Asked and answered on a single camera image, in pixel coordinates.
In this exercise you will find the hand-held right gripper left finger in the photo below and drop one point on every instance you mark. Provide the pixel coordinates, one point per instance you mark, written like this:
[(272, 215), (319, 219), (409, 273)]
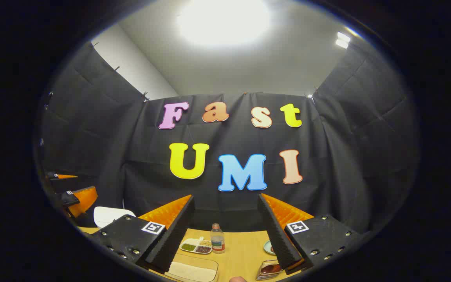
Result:
[(174, 239)]

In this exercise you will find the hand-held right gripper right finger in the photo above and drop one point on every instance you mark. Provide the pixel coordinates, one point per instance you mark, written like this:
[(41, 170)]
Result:
[(278, 239)]

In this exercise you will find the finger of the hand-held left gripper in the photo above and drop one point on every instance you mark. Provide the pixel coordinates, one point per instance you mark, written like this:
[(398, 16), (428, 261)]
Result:
[(84, 199), (67, 176)]

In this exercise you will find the white rice cooker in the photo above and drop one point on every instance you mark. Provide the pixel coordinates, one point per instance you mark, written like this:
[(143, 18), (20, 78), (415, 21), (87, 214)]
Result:
[(108, 216)]

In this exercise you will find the brown wooden spoon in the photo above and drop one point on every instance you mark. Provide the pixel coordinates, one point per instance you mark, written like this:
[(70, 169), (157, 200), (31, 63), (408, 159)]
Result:
[(270, 269)]

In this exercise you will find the clear glass chopstick holder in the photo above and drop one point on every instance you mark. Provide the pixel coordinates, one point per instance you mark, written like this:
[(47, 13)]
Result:
[(264, 275)]

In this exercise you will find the pale green plate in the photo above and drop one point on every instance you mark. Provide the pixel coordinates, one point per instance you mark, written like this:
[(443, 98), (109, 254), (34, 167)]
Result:
[(268, 248)]

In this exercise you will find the white divided condiment tray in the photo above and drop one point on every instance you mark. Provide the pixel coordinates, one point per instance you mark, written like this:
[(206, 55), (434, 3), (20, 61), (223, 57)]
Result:
[(196, 246)]

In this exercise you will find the clear plastic drink bottle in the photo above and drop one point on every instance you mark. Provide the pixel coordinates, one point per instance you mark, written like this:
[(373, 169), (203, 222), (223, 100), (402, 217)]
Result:
[(217, 239)]

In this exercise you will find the black backdrop cloth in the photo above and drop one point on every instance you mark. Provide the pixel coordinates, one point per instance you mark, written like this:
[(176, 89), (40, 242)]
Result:
[(229, 137)]

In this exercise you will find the small ceiling light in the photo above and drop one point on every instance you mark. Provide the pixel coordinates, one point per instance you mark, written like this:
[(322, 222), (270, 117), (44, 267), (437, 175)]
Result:
[(342, 40)]

